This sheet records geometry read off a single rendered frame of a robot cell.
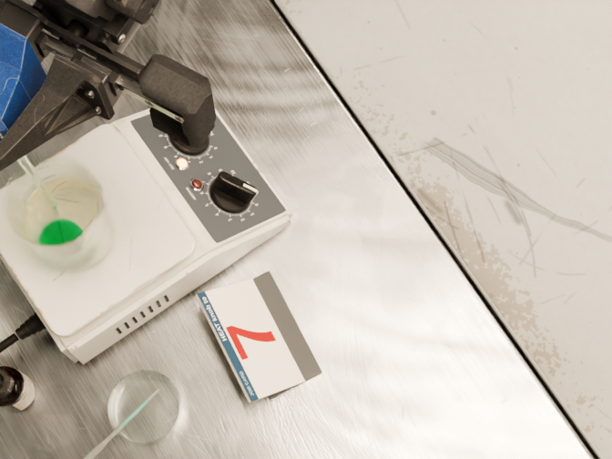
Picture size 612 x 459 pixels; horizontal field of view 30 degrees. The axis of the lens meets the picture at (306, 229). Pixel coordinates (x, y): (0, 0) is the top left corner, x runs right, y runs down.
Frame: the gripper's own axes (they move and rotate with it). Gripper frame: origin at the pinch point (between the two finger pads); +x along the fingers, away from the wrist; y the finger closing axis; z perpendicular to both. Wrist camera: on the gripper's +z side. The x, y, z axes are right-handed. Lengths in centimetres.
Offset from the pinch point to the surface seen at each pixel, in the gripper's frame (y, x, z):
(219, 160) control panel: 6.3, -9.2, -21.8
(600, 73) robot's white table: 29, -32, -26
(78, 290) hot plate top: 3.6, 5.1, -17.2
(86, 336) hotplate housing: 5.4, 7.5, -19.5
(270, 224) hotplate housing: 12.2, -6.9, -22.6
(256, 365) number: 16.5, 2.9, -23.2
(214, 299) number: 11.4, 0.2, -22.7
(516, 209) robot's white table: 28.1, -18.4, -26.0
